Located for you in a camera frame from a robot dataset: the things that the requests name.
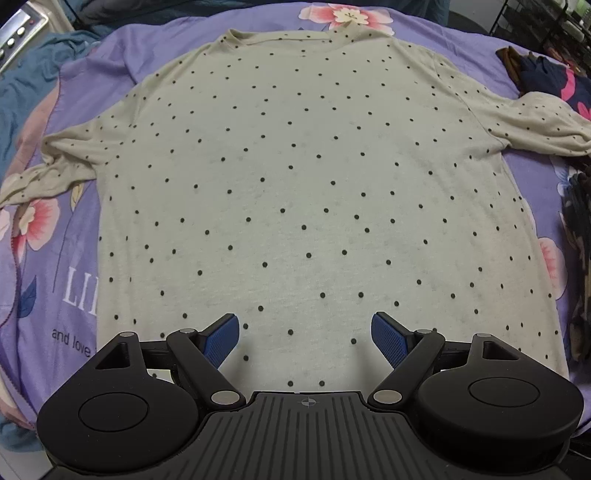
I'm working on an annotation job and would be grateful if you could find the black wire rack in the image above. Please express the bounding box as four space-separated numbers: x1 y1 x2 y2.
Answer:
489 0 591 62

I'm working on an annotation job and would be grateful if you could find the pale green polka dot shirt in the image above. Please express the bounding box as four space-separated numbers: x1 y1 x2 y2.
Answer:
0 28 591 394

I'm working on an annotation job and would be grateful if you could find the dark grey bed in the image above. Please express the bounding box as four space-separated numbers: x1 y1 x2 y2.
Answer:
78 0 306 25

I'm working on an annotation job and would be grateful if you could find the brown garment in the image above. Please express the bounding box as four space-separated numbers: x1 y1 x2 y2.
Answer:
495 46 528 91

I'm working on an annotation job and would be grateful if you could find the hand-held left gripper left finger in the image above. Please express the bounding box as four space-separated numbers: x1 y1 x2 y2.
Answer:
95 313 246 409

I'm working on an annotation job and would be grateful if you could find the navy cartoon print garment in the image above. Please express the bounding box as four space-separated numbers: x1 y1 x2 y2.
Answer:
517 53 591 123

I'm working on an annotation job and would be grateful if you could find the dark brown cloth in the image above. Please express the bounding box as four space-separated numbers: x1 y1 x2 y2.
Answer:
561 168 591 363

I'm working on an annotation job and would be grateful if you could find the purple floral blanket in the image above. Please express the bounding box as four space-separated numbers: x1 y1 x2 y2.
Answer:
0 0 591 431

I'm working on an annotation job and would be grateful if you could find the white machine with control panel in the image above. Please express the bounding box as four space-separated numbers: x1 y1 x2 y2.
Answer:
0 0 49 75

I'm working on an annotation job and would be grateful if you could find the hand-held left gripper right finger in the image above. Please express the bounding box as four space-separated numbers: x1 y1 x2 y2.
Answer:
368 311 523 409

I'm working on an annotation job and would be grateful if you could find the teal duvet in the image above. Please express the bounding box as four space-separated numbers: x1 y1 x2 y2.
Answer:
0 32 103 185

